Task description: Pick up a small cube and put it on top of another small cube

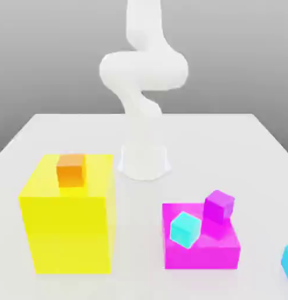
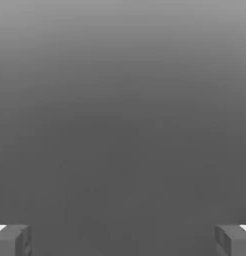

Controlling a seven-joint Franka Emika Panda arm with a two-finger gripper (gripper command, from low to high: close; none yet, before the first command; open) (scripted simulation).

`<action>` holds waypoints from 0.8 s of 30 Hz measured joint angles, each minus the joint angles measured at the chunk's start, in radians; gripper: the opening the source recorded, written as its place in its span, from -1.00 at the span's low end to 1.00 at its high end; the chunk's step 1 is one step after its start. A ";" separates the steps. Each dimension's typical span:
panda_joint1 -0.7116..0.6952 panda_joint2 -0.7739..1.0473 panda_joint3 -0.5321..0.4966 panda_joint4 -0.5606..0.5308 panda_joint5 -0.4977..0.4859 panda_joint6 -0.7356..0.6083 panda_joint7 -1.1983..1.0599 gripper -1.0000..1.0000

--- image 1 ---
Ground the small purple cube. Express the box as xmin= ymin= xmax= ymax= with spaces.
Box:
xmin=203 ymin=189 xmax=236 ymax=225

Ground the small turquoise cube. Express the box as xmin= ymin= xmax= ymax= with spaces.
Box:
xmin=169 ymin=211 xmax=203 ymax=250

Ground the small orange cube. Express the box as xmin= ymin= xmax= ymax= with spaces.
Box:
xmin=56 ymin=154 xmax=87 ymax=188

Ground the large magenta box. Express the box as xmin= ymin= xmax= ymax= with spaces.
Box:
xmin=162 ymin=202 xmax=241 ymax=270

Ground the large yellow box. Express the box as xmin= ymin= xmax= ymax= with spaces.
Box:
xmin=18 ymin=154 xmax=118 ymax=275

